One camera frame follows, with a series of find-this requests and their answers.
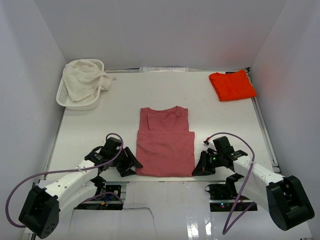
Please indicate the folded orange t shirt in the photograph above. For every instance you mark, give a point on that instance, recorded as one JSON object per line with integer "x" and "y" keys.
{"x": 232, "y": 86}

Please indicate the cream white t shirt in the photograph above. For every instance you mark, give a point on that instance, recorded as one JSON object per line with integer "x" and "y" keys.
{"x": 82, "y": 78}

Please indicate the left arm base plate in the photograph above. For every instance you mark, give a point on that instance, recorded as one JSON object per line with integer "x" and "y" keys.
{"x": 106, "y": 198}

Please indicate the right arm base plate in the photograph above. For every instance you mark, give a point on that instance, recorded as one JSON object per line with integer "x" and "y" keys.
{"x": 223, "y": 195}

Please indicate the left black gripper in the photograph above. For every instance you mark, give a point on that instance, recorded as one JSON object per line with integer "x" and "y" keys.
{"x": 124, "y": 170}

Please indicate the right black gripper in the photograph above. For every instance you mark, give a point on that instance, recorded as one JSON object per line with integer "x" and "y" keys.
{"x": 203, "y": 168}

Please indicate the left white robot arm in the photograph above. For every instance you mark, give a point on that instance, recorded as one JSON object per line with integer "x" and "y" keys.
{"x": 44, "y": 206}

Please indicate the pink t shirt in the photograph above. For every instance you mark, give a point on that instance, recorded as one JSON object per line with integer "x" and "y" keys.
{"x": 165, "y": 146}

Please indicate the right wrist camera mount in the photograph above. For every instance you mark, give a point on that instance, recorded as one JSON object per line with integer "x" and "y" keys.
{"x": 206, "y": 142}

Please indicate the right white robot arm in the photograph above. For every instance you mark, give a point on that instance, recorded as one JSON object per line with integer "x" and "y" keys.
{"x": 251, "y": 184}

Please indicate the paper sheet at back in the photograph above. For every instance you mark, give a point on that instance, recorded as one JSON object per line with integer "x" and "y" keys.
{"x": 163, "y": 69}

